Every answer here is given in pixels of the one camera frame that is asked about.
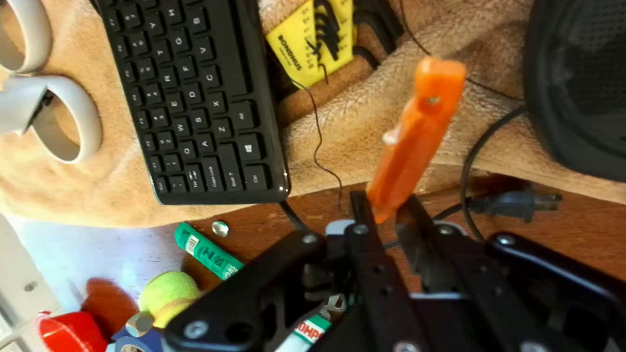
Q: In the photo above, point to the beige towel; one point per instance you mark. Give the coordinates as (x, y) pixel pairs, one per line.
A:
(331, 134)

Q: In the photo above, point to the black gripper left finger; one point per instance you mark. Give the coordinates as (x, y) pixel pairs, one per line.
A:
(384, 312)

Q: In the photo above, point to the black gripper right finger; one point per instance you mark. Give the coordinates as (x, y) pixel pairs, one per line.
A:
(468, 305)

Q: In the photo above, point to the orange handled spatula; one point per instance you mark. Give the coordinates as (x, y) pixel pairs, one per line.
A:
(421, 130)

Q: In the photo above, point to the black computer mouse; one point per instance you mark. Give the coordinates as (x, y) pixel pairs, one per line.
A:
(573, 76)

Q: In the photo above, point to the red tape roll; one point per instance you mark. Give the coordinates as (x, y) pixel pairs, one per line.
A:
(71, 334)

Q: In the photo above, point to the black computer keyboard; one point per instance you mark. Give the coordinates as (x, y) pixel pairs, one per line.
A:
(194, 76)

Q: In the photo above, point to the white VR controller middle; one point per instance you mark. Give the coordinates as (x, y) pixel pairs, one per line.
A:
(57, 111)

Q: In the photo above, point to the green tube package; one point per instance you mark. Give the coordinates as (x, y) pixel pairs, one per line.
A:
(204, 252)

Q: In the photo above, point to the yellow green tennis ball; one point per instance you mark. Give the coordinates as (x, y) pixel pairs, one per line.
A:
(167, 297)

